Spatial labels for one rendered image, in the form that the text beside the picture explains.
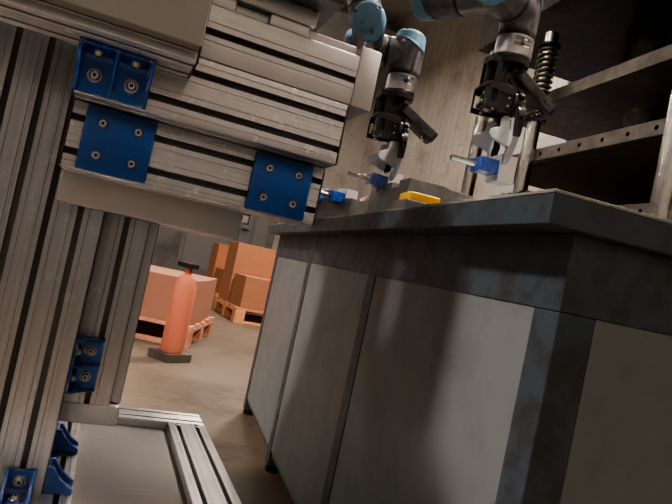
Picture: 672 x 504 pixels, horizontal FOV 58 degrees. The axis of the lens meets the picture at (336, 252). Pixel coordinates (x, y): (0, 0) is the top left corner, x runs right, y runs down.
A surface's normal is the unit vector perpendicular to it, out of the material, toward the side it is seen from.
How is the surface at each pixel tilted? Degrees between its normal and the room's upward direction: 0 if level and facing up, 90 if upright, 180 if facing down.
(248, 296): 90
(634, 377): 90
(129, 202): 90
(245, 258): 90
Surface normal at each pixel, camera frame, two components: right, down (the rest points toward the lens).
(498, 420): -0.94, -0.21
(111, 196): 0.36, 0.04
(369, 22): -0.04, -0.07
